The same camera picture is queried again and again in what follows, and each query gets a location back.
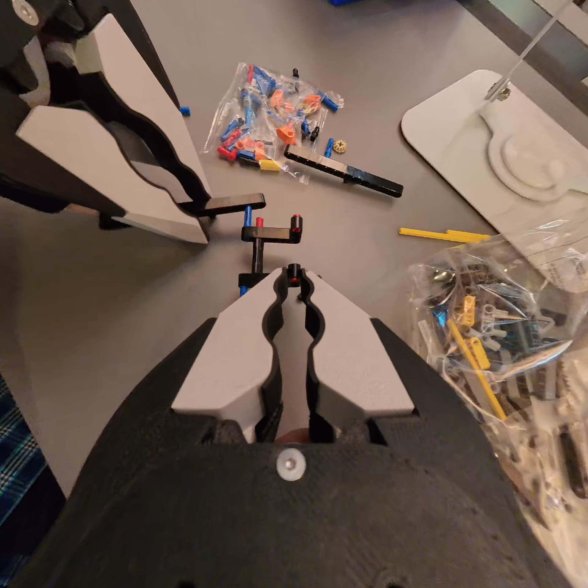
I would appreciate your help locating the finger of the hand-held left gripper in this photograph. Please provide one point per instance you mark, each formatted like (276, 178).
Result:
(82, 156)
(138, 92)

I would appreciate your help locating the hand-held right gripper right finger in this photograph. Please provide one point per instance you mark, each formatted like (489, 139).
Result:
(363, 358)

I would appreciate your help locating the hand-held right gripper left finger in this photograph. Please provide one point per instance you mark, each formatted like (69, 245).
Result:
(225, 358)

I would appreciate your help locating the black lego assembly with pins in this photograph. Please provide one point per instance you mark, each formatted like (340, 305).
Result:
(275, 233)

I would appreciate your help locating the small clear bag of lego pins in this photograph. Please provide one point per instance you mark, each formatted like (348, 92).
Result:
(257, 119)

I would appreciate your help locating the long yellow lego axle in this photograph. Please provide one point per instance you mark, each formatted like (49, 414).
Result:
(422, 233)

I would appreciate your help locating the large clear bag of lego parts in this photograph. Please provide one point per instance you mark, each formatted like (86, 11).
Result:
(505, 367)

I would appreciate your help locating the short yellow lego axle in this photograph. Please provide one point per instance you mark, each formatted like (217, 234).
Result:
(468, 237)

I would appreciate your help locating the long black lego beam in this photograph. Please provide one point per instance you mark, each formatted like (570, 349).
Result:
(344, 172)

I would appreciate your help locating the tan lego gear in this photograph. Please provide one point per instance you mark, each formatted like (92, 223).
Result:
(341, 146)

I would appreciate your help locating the blue plaid clothing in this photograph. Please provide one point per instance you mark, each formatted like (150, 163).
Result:
(18, 450)

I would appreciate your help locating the white flat stand base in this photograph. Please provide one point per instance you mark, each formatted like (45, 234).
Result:
(459, 151)

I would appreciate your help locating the blue plastic object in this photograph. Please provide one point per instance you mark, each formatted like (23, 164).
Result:
(349, 2)

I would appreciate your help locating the clear acrylic post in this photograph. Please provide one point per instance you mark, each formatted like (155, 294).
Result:
(523, 55)

